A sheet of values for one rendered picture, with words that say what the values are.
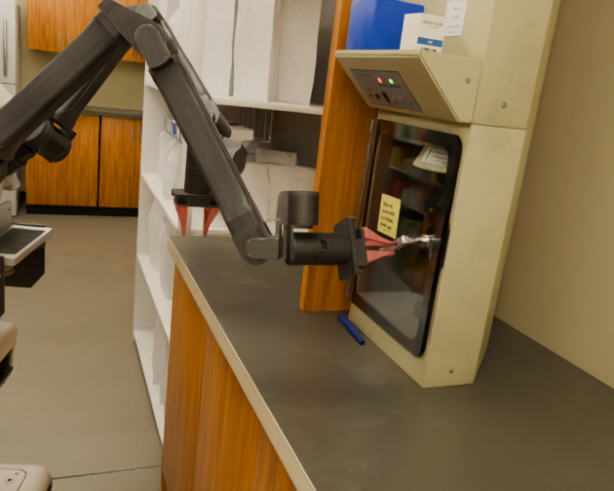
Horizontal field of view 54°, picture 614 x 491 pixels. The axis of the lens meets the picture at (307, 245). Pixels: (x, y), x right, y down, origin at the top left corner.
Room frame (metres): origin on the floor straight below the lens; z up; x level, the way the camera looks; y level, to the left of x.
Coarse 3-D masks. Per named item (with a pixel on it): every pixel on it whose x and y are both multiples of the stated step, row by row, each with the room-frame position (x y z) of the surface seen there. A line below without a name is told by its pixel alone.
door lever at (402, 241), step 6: (396, 240) 1.03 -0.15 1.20; (402, 240) 1.01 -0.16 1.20; (408, 240) 1.01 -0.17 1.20; (414, 240) 1.02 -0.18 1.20; (420, 240) 1.03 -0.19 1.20; (426, 240) 1.03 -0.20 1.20; (384, 246) 1.06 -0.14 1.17; (390, 246) 1.04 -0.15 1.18; (396, 246) 1.03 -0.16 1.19; (402, 246) 1.02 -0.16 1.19; (426, 246) 1.02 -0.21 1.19
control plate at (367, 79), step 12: (360, 72) 1.18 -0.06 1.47; (372, 72) 1.13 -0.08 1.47; (384, 72) 1.09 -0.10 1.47; (396, 72) 1.05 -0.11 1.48; (360, 84) 1.23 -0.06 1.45; (372, 84) 1.17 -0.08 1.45; (384, 84) 1.12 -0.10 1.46; (396, 84) 1.08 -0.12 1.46; (372, 96) 1.21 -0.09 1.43; (396, 96) 1.12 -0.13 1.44; (408, 96) 1.07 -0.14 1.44; (408, 108) 1.11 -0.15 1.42; (420, 108) 1.07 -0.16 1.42
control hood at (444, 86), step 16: (352, 64) 1.19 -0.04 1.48; (368, 64) 1.13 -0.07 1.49; (384, 64) 1.07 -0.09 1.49; (400, 64) 1.02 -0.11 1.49; (416, 64) 0.97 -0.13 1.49; (432, 64) 0.96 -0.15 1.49; (448, 64) 0.97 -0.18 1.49; (464, 64) 0.98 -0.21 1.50; (480, 64) 0.99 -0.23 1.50; (352, 80) 1.25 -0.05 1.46; (416, 80) 1.01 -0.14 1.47; (432, 80) 0.96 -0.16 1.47; (448, 80) 0.97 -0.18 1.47; (464, 80) 0.98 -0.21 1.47; (416, 96) 1.05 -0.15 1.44; (432, 96) 1.00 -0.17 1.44; (448, 96) 0.97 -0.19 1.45; (464, 96) 0.98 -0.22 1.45; (416, 112) 1.09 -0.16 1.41; (432, 112) 1.04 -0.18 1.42; (448, 112) 0.99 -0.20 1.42; (464, 112) 0.98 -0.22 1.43
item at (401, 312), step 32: (384, 128) 1.23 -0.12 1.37; (416, 128) 1.12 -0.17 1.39; (384, 160) 1.21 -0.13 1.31; (416, 160) 1.10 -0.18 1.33; (448, 160) 1.01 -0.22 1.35; (384, 192) 1.19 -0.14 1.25; (416, 192) 1.08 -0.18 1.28; (448, 192) 0.99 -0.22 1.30; (416, 224) 1.07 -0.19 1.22; (416, 256) 1.05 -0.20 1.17; (384, 288) 1.14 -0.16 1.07; (416, 288) 1.03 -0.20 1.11; (384, 320) 1.12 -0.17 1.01; (416, 320) 1.02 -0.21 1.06; (416, 352) 1.00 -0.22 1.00
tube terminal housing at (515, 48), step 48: (432, 0) 1.16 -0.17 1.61; (480, 0) 1.02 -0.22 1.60; (528, 0) 1.02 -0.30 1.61; (480, 48) 1.00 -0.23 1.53; (528, 48) 1.02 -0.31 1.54; (480, 96) 0.99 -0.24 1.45; (528, 96) 1.03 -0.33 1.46; (480, 144) 1.00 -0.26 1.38; (528, 144) 1.17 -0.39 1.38; (480, 192) 1.01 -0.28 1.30; (480, 240) 1.02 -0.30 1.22; (480, 288) 1.02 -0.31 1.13; (384, 336) 1.13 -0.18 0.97; (432, 336) 0.99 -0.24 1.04; (480, 336) 1.03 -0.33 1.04; (432, 384) 1.00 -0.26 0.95
